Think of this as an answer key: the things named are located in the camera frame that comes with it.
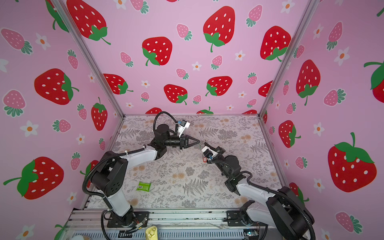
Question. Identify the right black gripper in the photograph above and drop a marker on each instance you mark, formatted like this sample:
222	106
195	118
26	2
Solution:
221	151

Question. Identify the green packet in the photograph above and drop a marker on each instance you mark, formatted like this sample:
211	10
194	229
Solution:
144	187

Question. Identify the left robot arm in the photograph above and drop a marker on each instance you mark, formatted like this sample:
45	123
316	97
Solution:
105	179

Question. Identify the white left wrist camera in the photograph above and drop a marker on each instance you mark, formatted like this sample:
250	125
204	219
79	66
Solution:
182	126

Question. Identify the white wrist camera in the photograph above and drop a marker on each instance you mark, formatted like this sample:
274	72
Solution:
182	126
208	153

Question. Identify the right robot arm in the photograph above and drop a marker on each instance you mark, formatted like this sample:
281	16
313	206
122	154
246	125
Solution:
281	208

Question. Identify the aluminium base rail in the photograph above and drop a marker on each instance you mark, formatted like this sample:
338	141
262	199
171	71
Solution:
171	224

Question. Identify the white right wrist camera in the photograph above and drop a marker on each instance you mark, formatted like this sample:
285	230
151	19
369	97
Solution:
208	153

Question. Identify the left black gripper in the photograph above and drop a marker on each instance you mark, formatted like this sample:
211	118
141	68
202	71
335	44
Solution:
183	142

